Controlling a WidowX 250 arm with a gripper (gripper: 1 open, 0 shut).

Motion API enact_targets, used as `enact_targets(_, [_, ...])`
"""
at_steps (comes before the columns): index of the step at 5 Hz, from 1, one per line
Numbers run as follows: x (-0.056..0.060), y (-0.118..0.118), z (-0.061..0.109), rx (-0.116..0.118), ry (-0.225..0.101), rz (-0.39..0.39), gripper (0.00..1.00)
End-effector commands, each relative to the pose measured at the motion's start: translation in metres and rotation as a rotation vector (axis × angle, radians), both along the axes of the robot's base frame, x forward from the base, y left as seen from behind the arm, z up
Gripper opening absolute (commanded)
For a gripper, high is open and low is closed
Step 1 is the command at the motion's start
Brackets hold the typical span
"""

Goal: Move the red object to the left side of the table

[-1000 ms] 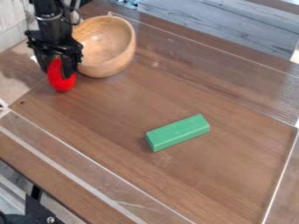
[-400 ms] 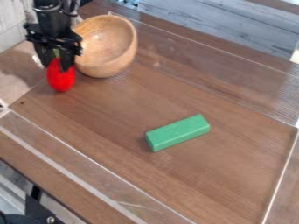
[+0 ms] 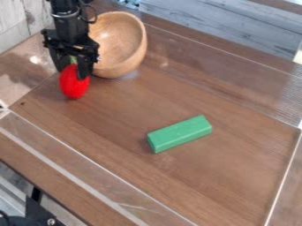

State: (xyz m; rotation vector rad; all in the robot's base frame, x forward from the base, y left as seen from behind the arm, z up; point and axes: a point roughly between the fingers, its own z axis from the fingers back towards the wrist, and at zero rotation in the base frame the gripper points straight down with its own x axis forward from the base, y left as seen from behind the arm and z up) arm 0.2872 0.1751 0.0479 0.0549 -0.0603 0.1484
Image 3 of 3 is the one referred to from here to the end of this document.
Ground clear acrylic tray walls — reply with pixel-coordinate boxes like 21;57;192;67
0;20;302;226

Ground wooden bowl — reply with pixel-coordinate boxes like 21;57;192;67
90;11;148;79

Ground green rectangular block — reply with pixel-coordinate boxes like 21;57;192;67
146;115;213;154

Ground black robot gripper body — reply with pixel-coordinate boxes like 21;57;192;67
42;8;99;63

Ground black clamp mount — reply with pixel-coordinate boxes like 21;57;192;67
0;187;66;226

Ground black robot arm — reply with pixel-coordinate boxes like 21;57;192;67
42;0;101;80

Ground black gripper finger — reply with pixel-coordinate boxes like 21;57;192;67
77;55;95;80
50;48;70;72

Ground red plush strawberry toy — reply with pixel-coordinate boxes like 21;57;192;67
59;56;90;100

